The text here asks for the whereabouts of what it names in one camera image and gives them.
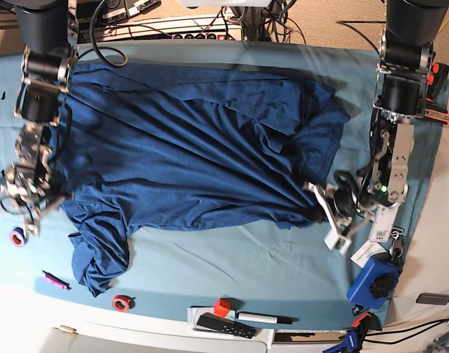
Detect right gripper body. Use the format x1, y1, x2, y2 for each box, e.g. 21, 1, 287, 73
0, 185, 66, 238

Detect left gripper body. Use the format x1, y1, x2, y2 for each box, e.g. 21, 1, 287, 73
303, 182, 374, 254

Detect blue t-shirt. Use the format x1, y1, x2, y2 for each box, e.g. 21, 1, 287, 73
56, 62, 350, 296

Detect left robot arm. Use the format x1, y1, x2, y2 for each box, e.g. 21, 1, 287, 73
304, 1, 449, 254

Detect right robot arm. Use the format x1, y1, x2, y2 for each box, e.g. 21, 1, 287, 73
1, 1, 81, 246

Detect grey blister package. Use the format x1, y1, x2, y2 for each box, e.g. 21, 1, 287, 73
369, 204, 398, 243

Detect white paper card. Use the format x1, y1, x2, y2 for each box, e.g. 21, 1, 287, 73
350, 240, 387, 268

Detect purple tape roll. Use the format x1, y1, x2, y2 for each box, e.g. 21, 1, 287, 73
10, 227, 27, 247

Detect keys with carabiner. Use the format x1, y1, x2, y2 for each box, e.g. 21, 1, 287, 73
389, 227, 404, 266

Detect blue box black knob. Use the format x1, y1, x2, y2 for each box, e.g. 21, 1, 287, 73
346, 254, 403, 310

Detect light blue table cloth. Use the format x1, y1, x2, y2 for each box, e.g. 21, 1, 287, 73
0, 39, 449, 330

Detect pink marker pen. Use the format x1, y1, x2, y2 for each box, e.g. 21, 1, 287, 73
41, 271, 71, 290

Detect grey small device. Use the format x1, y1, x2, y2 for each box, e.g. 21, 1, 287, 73
416, 293, 449, 306

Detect blue spring clamp bottom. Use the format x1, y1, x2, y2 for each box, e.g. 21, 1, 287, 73
323, 313, 373, 353

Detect red tape roll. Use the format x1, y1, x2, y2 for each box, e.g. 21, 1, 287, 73
112, 295, 135, 313

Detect white black marker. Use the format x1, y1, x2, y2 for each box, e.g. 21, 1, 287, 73
236, 312, 296, 325

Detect red cube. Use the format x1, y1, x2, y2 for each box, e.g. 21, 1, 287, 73
213, 298, 231, 318

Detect orange black upright clamp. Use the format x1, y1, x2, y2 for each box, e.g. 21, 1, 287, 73
426, 63, 449, 103

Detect black remote control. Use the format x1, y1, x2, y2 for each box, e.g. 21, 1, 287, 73
196, 313, 257, 339

